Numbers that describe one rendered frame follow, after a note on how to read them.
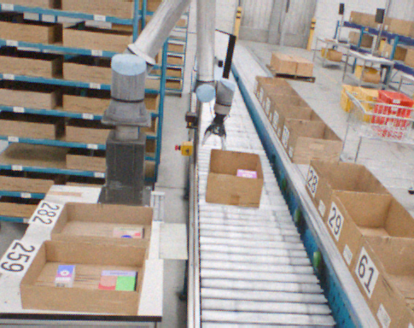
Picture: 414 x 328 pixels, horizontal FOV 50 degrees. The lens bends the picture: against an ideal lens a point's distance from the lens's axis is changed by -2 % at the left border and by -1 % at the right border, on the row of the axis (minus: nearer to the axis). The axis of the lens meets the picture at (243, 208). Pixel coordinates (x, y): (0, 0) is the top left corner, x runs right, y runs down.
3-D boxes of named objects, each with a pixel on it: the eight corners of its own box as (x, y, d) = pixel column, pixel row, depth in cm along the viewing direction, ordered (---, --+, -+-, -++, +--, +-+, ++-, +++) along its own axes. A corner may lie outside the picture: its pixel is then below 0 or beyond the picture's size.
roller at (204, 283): (195, 284, 178) (196, 275, 176) (319, 291, 186) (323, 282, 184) (195, 293, 174) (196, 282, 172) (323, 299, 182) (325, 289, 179)
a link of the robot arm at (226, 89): (217, 76, 228) (236, 80, 230) (212, 99, 233) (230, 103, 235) (219, 79, 219) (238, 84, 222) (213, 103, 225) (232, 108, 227)
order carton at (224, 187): (207, 174, 270) (210, 148, 263) (255, 179, 273) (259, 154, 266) (204, 202, 235) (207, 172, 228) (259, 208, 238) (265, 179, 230)
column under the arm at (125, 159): (95, 207, 213) (95, 142, 199) (102, 185, 236) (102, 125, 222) (149, 210, 218) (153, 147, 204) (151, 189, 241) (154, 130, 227)
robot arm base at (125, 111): (104, 120, 198) (104, 99, 194) (107, 109, 215) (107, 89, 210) (147, 124, 202) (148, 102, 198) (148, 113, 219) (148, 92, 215)
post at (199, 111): (188, 171, 293) (201, 29, 254) (195, 172, 294) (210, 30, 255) (188, 178, 283) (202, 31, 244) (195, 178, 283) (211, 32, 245)
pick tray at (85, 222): (66, 220, 199) (66, 201, 194) (153, 225, 205) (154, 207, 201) (50, 255, 174) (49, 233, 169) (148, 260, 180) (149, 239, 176)
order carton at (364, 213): (323, 223, 203) (331, 190, 196) (383, 228, 207) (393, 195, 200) (350, 273, 168) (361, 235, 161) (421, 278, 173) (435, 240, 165)
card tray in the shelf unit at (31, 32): (-21, 36, 258) (-22, 18, 254) (1, 32, 285) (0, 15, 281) (48, 44, 263) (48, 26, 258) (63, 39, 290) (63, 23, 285)
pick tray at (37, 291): (45, 261, 169) (43, 239, 165) (146, 267, 175) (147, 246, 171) (20, 309, 144) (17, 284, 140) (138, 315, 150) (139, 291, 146)
